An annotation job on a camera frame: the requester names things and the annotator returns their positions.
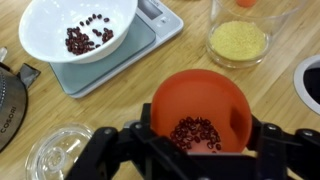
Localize white kitchen scale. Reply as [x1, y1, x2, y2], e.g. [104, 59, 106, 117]
[49, 0, 185, 99]

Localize red plastic cup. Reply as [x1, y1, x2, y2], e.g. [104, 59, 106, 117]
[150, 68, 253, 154]

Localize glass electric kettle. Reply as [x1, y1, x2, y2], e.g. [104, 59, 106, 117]
[0, 46, 42, 154]

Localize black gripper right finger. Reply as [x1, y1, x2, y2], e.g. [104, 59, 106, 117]
[246, 114, 320, 180]

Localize small clear glass dish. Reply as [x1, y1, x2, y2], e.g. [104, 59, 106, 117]
[24, 122, 96, 180]

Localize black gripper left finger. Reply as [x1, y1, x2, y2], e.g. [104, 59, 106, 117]
[64, 103, 208, 180]

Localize dark red beans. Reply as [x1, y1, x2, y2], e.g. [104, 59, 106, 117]
[169, 116, 222, 152]
[64, 13, 115, 56]

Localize white bowl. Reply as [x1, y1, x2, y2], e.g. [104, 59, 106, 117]
[18, 0, 139, 65]

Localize small orange cup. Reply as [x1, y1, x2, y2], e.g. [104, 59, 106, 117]
[236, 0, 258, 8]

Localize white desk grommet ring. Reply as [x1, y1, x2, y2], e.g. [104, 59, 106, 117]
[293, 54, 320, 117]

